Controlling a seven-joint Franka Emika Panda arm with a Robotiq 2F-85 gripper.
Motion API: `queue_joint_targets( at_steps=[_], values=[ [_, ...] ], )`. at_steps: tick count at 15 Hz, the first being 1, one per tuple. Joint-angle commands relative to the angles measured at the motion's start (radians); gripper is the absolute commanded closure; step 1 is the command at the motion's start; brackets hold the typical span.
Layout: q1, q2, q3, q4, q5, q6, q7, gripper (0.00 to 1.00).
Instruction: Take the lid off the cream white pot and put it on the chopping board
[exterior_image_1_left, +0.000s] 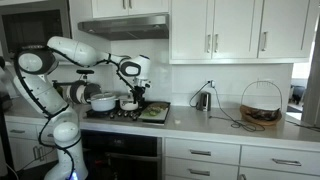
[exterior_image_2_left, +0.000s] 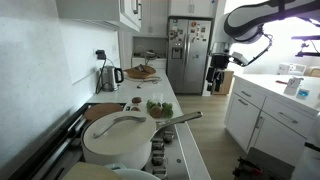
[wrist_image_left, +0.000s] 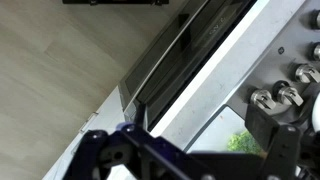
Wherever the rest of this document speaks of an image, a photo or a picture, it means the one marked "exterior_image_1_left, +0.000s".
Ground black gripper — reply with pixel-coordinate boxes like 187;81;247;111
133;78;151;103

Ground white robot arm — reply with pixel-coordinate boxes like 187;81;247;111
14;36;151;180

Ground chopping board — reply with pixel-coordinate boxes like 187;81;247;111
139;102;170;122

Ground white dutch oven pot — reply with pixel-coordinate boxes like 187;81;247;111
89;93;117;112

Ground cream white saucepan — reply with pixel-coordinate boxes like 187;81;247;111
119;96;138;111

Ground green vegetables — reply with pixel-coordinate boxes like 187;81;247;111
147;103;168;116

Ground black gas cooktop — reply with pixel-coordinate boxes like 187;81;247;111
86;101;168;125

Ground black built-in oven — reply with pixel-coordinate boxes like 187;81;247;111
81;130;162;180

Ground stainless range hood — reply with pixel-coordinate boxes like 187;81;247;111
78;14;169;41

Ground white lower drawers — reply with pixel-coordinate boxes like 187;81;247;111
165;138;320;180

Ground white upper cabinets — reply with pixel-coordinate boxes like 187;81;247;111
91;0;319;64

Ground built-in microwave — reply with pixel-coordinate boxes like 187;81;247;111
0;0;72;61

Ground white wall outlet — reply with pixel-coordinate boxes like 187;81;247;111
207;80;216;88

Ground black power cable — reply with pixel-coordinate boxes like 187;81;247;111
189;81;266;132

